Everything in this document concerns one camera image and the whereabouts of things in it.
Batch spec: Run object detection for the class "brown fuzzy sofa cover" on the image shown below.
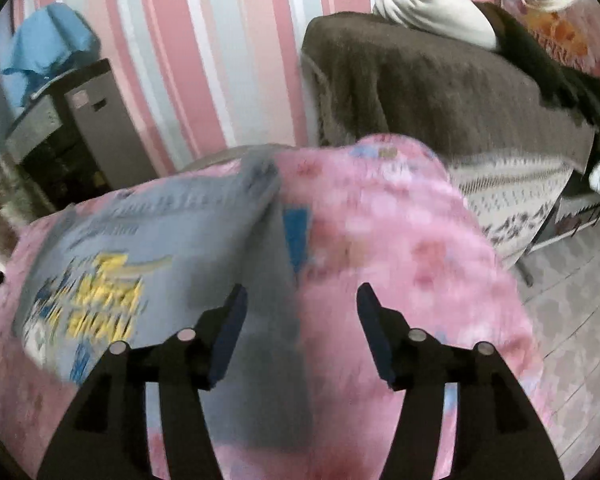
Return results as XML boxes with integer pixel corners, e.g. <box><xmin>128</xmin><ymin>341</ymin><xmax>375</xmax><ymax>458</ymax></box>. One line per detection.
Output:
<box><xmin>301</xmin><ymin>12</ymin><xmax>596</xmax><ymax>171</ymax></box>

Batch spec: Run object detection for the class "white folded garment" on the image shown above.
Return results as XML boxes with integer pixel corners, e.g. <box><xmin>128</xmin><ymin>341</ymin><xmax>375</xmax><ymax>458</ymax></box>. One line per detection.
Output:
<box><xmin>373</xmin><ymin>0</ymin><xmax>498</xmax><ymax>52</ymax></box>

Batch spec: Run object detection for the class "white dotted floral sofa skirt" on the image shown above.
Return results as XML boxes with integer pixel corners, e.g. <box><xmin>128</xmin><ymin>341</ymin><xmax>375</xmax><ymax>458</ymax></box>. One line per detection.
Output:
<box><xmin>446</xmin><ymin>152</ymin><xmax>573</xmax><ymax>268</ymax></box>

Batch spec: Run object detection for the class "pink floral bed sheet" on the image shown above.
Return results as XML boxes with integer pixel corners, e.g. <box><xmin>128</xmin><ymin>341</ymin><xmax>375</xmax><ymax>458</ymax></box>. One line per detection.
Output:
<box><xmin>0</xmin><ymin>136</ymin><xmax>546</xmax><ymax>479</ymax></box>

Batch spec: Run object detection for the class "grey black water dispenser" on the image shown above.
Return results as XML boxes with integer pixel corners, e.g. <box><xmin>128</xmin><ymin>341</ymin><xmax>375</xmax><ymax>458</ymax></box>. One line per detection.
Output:
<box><xmin>6</xmin><ymin>58</ymin><xmax>158</xmax><ymax>209</ymax></box>

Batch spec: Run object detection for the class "blue cloth on dispenser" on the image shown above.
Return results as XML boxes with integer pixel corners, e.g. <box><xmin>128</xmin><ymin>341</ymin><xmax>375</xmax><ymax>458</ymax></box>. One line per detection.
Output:
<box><xmin>1</xmin><ymin>2</ymin><xmax>100</xmax><ymax>108</ymax></box>

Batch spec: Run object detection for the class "floral beige curtain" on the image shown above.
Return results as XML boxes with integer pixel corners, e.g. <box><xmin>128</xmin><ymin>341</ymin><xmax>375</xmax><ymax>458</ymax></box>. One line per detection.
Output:
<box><xmin>0</xmin><ymin>156</ymin><xmax>54</xmax><ymax>285</ymax></box>

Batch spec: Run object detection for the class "dark low side table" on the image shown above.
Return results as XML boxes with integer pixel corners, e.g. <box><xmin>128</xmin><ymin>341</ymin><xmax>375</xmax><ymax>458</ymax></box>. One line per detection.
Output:
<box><xmin>515</xmin><ymin>192</ymin><xmax>600</xmax><ymax>287</ymax></box>

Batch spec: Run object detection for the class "dark brown garment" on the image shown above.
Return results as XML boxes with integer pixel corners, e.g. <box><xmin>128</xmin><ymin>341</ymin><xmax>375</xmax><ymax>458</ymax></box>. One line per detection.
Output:
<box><xmin>476</xmin><ymin>2</ymin><xmax>600</xmax><ymax>127</ymax></box>

